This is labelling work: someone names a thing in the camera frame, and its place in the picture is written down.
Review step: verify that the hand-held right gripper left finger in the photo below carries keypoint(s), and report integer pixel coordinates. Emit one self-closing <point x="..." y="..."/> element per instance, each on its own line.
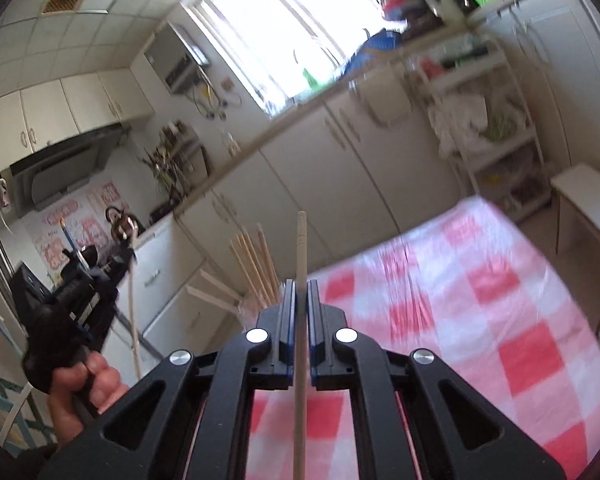
<point x="289" y="330"/>

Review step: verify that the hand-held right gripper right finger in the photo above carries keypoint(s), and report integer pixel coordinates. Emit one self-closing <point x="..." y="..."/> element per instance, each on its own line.
<point x="314" y="330"/>

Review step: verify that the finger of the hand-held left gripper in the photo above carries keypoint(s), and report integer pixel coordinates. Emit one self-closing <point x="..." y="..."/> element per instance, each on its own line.
<point x="120" y="267"/>

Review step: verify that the clear glass jar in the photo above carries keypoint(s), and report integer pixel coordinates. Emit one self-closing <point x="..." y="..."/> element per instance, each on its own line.
<point x="252" y="310"/>

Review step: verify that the person's left forearm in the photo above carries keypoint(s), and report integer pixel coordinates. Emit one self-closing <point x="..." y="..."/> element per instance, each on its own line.
<point x="10" y="460"/>

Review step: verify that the person's left hand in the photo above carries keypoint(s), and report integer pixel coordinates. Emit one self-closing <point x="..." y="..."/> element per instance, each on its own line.
<point x="65" y="410"/>

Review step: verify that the metal kettle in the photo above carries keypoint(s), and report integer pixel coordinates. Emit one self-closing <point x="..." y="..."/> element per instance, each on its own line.
<point x="122" y="225"/>

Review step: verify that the blue and white chair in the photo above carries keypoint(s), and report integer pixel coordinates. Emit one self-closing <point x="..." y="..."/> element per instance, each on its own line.
<point x="17" y="410"/>

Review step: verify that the range hood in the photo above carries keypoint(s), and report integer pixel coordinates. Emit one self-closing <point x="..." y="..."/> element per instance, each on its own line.
<point x="65" y="170"/>

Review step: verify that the kitchen utensil rack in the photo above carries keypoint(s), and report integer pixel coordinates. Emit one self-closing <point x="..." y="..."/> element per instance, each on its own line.
<point x="172" y="160"/>

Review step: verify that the red checkered plastic tablecloth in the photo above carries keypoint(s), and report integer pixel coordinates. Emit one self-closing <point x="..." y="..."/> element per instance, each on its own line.
<point x="455" y="310"/>

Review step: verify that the white base cabinets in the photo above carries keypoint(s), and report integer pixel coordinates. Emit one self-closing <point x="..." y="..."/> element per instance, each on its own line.
<point x="330" y="170"/>

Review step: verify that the clear plastic bottle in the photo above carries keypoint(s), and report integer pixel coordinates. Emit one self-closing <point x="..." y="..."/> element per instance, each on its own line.
<point x="231" y="147"/>

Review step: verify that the steel water heater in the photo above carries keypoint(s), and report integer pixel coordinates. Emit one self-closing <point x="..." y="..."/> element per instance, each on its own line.
<point x="172" y="57"/>

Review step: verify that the white cutting board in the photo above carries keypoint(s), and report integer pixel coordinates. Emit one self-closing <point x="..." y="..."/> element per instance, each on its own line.
<point x="387" y="107"/>

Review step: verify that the green bottle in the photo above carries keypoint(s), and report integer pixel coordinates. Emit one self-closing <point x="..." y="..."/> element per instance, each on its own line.
<point x="311" y="80"/>

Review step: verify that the white plastic bag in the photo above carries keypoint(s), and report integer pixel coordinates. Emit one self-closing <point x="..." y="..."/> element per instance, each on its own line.
<point x="460" y="120"/>

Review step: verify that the green leafy vegetable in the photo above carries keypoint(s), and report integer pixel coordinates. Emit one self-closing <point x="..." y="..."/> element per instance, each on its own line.
<point x="502" y="120"/>

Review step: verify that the blue bag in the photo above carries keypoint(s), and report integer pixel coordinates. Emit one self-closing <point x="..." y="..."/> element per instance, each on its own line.
<point x="375" y="50"/>

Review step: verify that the kitchen window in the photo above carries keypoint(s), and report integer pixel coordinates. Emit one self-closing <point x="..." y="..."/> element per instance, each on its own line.
<point x="280" y="25"/>

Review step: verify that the white storage rack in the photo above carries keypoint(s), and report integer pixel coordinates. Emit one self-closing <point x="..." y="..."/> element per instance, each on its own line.
<point x="472" y="82"/>

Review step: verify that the white stool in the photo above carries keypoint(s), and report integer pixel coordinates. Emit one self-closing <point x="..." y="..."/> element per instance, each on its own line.
<point x="585" y="190"/>

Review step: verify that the pink patterned wall sticker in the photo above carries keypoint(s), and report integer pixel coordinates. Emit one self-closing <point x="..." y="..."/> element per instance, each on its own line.
<point x="55" y="245"/>

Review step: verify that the white wall cabinets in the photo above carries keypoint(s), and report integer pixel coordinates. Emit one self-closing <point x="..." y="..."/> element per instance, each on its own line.
<point x="45" y="110"/>

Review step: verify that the wall socket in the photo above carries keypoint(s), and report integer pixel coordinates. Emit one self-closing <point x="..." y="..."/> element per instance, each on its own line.
<point x="227" y="83"/>

